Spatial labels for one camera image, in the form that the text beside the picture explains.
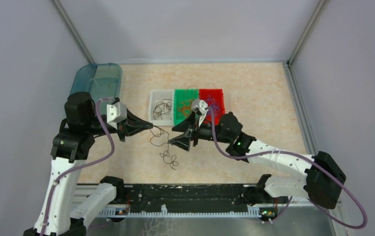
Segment aluminium frame post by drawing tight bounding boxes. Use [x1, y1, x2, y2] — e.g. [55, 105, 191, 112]
[287, 0, 330, 67]
[50, 0, 95, 64]

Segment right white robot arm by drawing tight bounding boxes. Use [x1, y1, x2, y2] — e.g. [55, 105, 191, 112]
[169, 112, 346, 209]

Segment blue wires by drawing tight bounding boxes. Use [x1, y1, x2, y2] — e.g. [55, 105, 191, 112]
[205, 94, 224, 118]

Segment white slotted cable duct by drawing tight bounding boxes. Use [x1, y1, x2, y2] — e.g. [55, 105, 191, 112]
[97, 205, 277, 219]

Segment left aluminium frame post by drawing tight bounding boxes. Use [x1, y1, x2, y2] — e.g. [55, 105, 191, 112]
[50, 0, 95, 64]

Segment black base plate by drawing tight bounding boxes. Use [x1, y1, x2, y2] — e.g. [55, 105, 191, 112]
[111, 183, 276, 213]

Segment white plastic bin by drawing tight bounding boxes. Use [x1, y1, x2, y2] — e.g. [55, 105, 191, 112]
[148, 89, 175, 126]

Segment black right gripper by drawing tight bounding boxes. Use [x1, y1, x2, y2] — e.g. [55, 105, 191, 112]
[168, 110, 232, 151]

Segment green plastic bin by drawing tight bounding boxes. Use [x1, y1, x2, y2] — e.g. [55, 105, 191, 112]
[173, 89, 199, 125]

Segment brown wire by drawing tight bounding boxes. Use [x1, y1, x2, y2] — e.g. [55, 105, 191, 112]
[153, 99, 173, 120]

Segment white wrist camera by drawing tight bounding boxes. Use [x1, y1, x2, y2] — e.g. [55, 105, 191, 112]
[106, 97, 127, 130]
[191, 98, 208, 127]

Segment right aluminium side rail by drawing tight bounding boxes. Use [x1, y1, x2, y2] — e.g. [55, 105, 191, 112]
[282, 61, 318, 154]

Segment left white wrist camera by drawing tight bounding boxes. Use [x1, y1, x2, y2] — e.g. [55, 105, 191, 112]
[106, 97, 127, 130]

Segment red plastic bin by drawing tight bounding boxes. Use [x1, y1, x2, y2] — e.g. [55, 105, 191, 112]
[199, 88, 225, 126]

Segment teal translucent plastic tray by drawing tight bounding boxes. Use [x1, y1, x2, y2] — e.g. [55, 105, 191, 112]
[70, 63, 123, 101]

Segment right aluminium frame post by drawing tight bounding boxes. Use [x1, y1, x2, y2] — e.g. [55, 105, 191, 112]
[287, 0, 330, 67]

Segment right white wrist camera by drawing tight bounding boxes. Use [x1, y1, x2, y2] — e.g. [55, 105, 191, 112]
[191, 98, 208, 127]

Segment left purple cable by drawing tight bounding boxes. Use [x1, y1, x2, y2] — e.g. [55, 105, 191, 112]
[39, 97, 117, 236]

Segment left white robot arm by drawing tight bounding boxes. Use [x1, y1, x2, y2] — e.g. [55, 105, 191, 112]
[24, 91, 153, 236]

